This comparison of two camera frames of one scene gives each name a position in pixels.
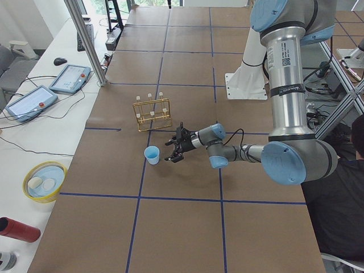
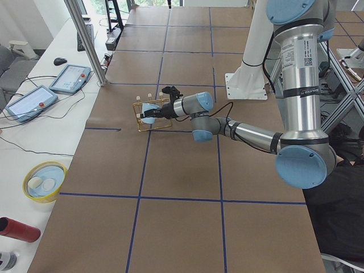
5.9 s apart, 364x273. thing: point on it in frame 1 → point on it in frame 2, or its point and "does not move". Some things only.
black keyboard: x=89 y=28 does not move
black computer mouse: x=59 y=61 does not move
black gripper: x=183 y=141 → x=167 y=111
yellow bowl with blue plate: x=44 y=180 does not move
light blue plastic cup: x=152 y=154 → x=146 y=106
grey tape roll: x=9 y=260 does not move
